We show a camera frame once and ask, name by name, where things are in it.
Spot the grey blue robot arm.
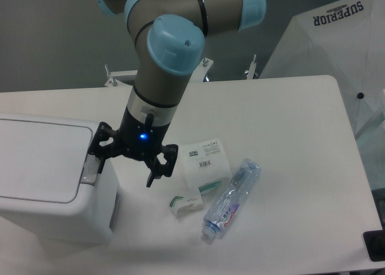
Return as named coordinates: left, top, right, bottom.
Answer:
left=88, top=0, right=266, bottom=185

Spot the white superior umbrella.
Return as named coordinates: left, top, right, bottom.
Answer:
left=261, top=0, right=384, bottom=133

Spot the clear crushed plastic bottle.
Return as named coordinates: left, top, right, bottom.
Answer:
left=202, top=158, right=261, bottom=242

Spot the white push-button trash can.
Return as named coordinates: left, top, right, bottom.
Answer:
left=1, top=113, right=121, bottom=244

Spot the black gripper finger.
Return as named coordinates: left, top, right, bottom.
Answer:
left=146, top=144, right=179, bottom=187
left=87, top=122, right=123, bottom=173

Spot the white plastic packaging bag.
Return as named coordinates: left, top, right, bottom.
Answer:
left=177, top=138, right=232, bottom=194

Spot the white green paper wrapper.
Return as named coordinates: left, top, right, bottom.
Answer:
left=168, top=188, right=204, bottom=219

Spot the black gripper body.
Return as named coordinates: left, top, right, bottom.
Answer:
left=115, top=108, right=173, bottom=161

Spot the black device at edge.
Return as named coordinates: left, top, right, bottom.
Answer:
left=363, top=230, right=384, bottom=262

